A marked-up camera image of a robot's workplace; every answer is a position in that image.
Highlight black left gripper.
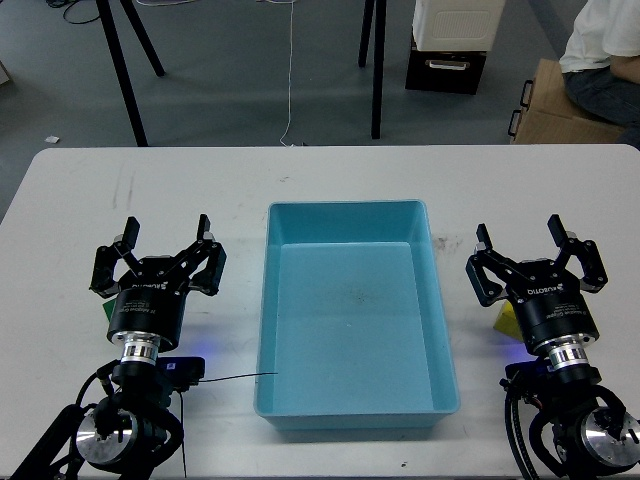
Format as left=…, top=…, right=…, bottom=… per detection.
left=90, top=214, right=227, bottom=351

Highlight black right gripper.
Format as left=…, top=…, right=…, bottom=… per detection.
left=465, top=214, right=608, bottom=356

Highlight yellow block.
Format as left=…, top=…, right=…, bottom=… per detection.
left=493, top=301, right=523, bottom=343

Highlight green block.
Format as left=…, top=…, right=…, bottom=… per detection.
left=102, top=298, right=116, bottom=322

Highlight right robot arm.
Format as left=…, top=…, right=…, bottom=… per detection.
left=466, top=214, right=639, bottom=479

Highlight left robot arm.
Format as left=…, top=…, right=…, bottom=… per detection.
left=12, top=215, right=226, bottom=479

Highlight cardboard box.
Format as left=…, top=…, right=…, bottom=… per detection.
left=508, top=59, right=624, bottom=144

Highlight light blue plastic box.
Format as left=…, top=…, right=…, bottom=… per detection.
left=254, top=200, right=460, bottom=430

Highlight black storage box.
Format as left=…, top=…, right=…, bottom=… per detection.
left=405, top=45, right=487, bottom=95

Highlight seated person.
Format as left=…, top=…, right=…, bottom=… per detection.
left=559, top=0, right=639, bottom=148

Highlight white air purifier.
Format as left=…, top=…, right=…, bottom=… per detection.
left=412, top=0, right=506, bottom=52

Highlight black tripod legs left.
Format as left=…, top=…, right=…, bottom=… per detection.
left=94, top=0, right=166, bottom=148

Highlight black tripod legs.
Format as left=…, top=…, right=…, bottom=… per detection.
left=94, top=0, right=166, bottom=148
left=357, top=0, right=389, bottom=141

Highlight black tripod legs right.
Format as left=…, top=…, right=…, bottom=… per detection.
left=357, top=0, right=389, bottom=141

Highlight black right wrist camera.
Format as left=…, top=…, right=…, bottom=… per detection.
left=505, top=359, right=550, bottom=390

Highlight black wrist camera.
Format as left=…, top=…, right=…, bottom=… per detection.
left=505, top=359, right=550, bottom=390
left=156, top=356, right=205, bottom=393

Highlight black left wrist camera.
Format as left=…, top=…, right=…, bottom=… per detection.
left=156, top=356, right=205, bottom=393

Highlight thin black cable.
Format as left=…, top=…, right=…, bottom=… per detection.
left=180, top=371, right=280, bottom=479

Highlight white hanging cable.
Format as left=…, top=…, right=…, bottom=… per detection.
left=257, top=0, right=306, bottom=149

